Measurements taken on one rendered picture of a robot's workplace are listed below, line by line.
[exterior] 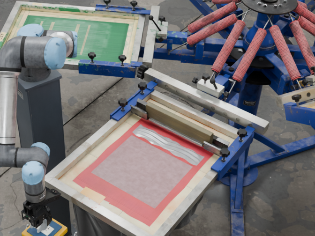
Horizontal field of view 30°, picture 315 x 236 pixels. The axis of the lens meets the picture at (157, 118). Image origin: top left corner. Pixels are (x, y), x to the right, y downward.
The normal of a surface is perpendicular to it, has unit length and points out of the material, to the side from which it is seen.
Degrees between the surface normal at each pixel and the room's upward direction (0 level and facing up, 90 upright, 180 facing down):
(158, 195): 0
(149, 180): 0
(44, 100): 90
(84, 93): 0
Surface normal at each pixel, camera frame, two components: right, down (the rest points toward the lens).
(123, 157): 0.05, -0.75
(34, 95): 0.61, 0.55
